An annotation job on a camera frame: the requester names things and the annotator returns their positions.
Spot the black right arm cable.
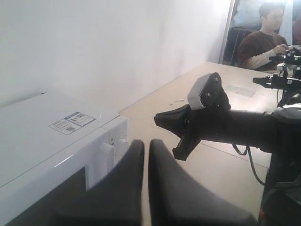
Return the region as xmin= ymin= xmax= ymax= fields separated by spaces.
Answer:
xmin=232 ymin=143 xmax=268 ymax=186

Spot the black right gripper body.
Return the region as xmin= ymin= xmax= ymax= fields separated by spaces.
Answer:
xmin=186 ymin=91 xmax=232 ymax=144

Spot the upper white power knob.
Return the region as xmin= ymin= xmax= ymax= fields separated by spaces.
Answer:
xmin=115 ymin=138 xmax=129 ymax=163

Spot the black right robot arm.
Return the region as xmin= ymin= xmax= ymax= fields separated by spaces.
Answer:
xmin=154 ymin=90 xmax=301 ymax=226

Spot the seated person brown sweater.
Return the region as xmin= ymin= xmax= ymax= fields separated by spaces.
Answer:
xmin=238 ymin=1 xmax=288 ymax=71

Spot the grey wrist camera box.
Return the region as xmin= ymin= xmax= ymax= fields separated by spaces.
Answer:
xmin=187 ymin=73 xmax=222 ymax=110

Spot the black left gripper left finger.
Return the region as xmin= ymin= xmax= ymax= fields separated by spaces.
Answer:
xmin=56 ymin=140 xmax=144 ymax=226

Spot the black background robot arm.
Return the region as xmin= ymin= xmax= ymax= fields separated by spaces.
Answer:
xmin=253 ymin=46 xmax=301 ymax=92

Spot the clear plastic tray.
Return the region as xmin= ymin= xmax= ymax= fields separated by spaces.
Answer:
xmin=226 ymin=85 xmax=256 ymax=98

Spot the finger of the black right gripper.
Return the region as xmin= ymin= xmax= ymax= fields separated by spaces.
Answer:
xmin=154 ymin=105 xmax=191 ymax=138
xmin=172 ymin=128 xmax=200 ymax=161

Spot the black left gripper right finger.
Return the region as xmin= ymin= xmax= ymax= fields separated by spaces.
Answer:
xmin=148 ymin=139 xmax=257 ymax=226

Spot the blue white label sticker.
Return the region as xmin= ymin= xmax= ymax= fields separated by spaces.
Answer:
xmin=49 ymin=112 xmax=96 ymax=135

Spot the white Midea microwave body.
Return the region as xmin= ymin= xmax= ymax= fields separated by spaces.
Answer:
xmin=0 ymin=93 xmax=127 ymax=215

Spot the white microwave door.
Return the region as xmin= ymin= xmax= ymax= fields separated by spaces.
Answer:
xmin=0 ymin=143 xmax=115 ymax=226

